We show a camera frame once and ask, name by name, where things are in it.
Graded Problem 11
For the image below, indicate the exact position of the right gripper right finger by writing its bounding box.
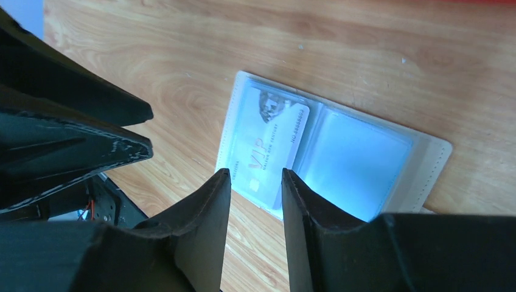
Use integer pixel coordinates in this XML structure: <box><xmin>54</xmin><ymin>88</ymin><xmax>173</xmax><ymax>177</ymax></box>
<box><xmin>282</xmin><ymin>169</ymin><xmax>515</xmax><ymax>291</ymax></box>

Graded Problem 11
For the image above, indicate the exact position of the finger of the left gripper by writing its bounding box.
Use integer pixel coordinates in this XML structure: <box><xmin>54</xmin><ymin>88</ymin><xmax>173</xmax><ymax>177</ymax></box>
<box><xmin>1</xmin><ymin>86</ymin><xmax>153</xmax><ymax>210</ymax></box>
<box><xmin>1</xmin><ymin>10</ymin><xmax>153</xmax><ymax>127</ymax></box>

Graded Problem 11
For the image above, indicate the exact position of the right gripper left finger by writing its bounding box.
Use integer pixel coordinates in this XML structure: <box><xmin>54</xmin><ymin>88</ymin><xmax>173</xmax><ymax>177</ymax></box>
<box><xmin>1</xmin><ymin>169</ymin><xmax>231</xmax><ymax>291</ymax></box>

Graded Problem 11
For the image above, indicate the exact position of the beige card holder wallet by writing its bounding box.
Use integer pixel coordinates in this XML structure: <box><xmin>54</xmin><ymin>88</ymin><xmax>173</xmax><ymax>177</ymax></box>
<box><xmin>216</xmin><ymin>71</ymin><xmax>453</xmax><ymax>221</ymax></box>

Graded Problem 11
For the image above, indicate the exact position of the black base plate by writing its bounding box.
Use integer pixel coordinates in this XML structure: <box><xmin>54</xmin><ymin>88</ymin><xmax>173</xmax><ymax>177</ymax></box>
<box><xmin>1</xmin><ymin>173</ymin><xmax>148</xmax><ymax>228</ymax></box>

